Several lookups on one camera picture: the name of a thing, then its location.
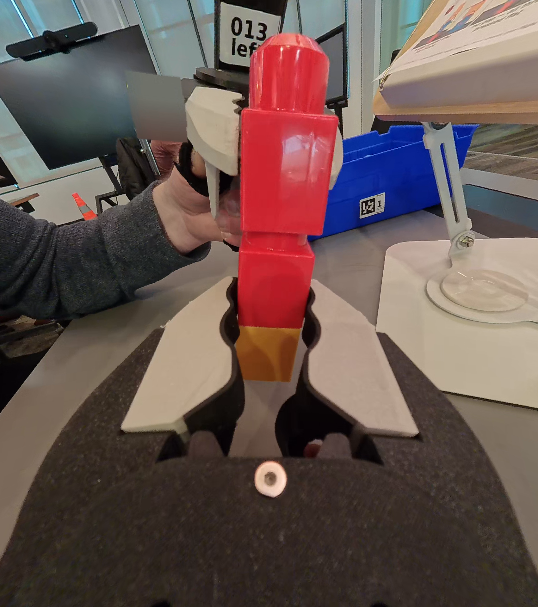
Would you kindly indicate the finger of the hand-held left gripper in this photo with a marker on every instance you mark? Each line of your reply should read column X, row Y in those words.
column 336, row 159
column 214, row 128

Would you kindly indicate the instruction board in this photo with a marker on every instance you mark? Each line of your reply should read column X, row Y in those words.
column 478, row 66

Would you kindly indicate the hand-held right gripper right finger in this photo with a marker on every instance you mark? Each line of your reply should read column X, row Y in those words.
column 359, row 379

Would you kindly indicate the large dark display screen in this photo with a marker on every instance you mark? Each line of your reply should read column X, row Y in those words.
column 60, row 104

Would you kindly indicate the white document stand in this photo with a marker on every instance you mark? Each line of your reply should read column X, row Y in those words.
column 478, row 322

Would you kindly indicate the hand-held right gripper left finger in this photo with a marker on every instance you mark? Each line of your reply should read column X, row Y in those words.
column 183, row 379

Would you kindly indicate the black webcam bar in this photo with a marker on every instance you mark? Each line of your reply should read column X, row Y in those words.
column 51, row 40

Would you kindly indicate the blue plastic bin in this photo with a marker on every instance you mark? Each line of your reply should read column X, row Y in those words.
column 402, row 175

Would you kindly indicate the grey desk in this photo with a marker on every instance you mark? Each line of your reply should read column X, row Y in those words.
column 89, row 379

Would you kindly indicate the person's left hand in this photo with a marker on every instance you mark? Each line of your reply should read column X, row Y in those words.
column 193, row 223

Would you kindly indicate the red toy building block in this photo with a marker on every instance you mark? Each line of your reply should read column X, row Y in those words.
column 274, row 280
column 288, row 161

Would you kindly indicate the orange traffic cone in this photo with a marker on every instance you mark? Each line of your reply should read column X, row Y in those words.
column 84, row 207

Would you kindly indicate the person's left forearm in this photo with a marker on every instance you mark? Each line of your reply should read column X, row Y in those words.
column 60, row 256

